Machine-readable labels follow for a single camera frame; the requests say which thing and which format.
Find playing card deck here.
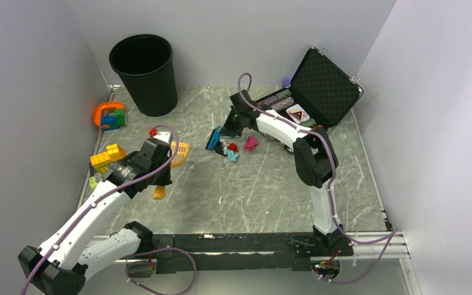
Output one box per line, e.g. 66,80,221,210
286,104,310,124

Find yellow toy block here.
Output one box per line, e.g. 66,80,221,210
90,144,127,175

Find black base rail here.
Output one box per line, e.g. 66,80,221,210
151,232,354,274

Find orange curved toy piece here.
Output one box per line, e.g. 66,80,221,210
93,101,127,127

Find red paper scrap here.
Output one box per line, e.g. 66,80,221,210
227,143,239,153

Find yellow slotted scoop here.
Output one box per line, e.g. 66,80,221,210
152,141,189,200

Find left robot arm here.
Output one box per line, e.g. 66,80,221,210
18,132,173,294

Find black perforated plate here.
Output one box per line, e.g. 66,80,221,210
88,173,101,190

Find black plastic waste bin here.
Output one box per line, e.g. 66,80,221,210
109,34,178,117

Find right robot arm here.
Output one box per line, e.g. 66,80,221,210
220,91,342,256

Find blue hand brush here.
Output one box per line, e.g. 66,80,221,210
205,126,224,150

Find teal paper scrap left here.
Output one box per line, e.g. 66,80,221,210
224,149,239,162

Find black poker chip case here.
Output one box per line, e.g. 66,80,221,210
257,47,363,129

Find blue and green toy blocks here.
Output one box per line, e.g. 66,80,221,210
100,109,126,130

